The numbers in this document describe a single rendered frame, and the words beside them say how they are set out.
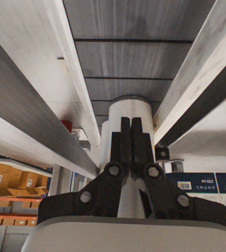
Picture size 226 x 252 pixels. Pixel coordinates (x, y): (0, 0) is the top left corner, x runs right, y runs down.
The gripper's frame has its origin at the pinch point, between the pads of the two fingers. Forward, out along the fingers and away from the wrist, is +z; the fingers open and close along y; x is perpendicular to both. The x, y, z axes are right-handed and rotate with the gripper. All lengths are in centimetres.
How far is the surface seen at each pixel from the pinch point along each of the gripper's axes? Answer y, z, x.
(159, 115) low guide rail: 3.2, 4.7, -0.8
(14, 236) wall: -422, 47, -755
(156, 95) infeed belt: 3.0, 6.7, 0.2
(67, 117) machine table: -12.2, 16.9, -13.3
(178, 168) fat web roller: 18.6, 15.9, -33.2
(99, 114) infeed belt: -3.6, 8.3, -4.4
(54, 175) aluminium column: -16.1, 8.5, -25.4
